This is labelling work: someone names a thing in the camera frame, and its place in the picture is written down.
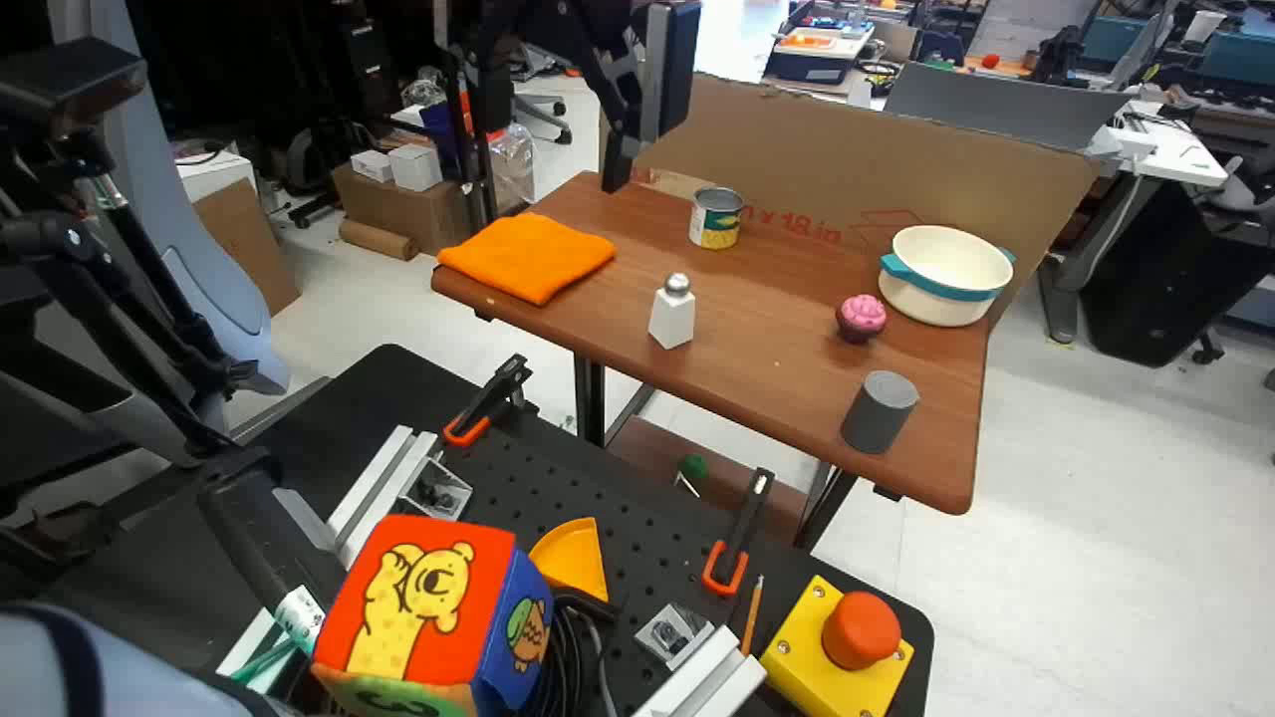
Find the black bag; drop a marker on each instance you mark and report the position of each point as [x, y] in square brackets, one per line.
[1167, 280]

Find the white office desk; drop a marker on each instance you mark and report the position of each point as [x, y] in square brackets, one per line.
[1167, 147]

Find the black orange spring clamp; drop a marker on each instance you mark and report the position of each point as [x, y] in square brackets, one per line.
[737, 532]
[486, 404]

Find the grey blue fabric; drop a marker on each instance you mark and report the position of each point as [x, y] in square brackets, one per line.
[81, 670]

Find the black table leg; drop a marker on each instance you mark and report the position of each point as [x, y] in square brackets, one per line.
[824, 504]
[592, 399]

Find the grey flat panel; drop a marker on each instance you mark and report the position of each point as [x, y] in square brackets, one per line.
[997, 104]

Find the small green capped item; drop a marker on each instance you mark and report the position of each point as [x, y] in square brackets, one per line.
[692, 473]

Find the aluminium profile rail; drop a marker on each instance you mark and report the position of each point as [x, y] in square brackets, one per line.
[704, 674]
[383, 487]

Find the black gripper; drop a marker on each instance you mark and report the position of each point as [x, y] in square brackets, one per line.
[619, 127]

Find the pink small ball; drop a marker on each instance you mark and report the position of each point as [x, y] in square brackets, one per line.
[863, 317]

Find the white green bracket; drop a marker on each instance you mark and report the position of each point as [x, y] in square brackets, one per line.
[276, 634]

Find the wooden pencil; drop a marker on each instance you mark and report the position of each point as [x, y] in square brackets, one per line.
[753, 617]

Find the open brown cardboard box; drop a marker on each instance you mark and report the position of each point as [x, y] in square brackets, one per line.
[405, 215]

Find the colourful soft bear cube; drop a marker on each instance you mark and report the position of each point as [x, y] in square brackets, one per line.
[431, 620]

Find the white salt shaker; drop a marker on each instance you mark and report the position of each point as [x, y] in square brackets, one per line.
[676, 321]

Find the small white box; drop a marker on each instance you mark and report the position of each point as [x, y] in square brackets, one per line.
[414, 165]
[366, 165]

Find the black office chair base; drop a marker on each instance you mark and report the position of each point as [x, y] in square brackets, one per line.
[539, 104]

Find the yellow emergency stop box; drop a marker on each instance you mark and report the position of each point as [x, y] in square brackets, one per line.
[836, 653]

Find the grey cylinder block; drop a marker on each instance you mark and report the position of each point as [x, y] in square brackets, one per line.
[876, 411]

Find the folded orange cloth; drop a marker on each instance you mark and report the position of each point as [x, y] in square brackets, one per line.
[527, 258]

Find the tin can yellow green label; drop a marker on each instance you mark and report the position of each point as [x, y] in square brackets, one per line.
[714, 220]

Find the brown cardboard backdrop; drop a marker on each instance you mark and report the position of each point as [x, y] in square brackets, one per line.
[876, 172]

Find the brown cardboard tube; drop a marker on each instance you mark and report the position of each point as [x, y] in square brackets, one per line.
[375, 240]

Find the light blue fabric cover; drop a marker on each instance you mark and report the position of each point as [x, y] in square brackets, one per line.
[172, 227]

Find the tall brown cardboard box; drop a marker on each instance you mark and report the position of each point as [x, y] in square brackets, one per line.
[244, 234]

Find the black camera tripod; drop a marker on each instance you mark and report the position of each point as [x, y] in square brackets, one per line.
[81, 333]

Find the orange wedge piece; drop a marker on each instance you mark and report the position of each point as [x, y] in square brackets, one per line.
[573, 558]

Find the printed marker tag card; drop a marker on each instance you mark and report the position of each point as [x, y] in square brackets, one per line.
[435, 493]
[670, 634]

